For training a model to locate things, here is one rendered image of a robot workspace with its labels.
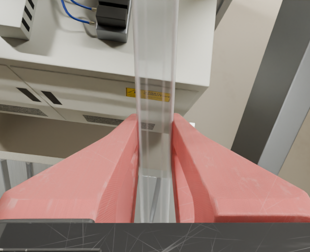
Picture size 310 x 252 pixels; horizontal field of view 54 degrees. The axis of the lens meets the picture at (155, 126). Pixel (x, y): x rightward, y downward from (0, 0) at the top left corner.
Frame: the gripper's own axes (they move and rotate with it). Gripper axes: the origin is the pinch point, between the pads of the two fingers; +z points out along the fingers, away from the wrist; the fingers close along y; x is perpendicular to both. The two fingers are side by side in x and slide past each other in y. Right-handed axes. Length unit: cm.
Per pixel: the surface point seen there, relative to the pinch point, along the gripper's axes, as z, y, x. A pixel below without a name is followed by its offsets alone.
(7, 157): 9.1, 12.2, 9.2
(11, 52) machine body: 38.0, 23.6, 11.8
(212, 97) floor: 91, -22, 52
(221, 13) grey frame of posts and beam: 56, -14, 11
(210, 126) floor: 83, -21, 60
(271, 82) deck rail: 10.4, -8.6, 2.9
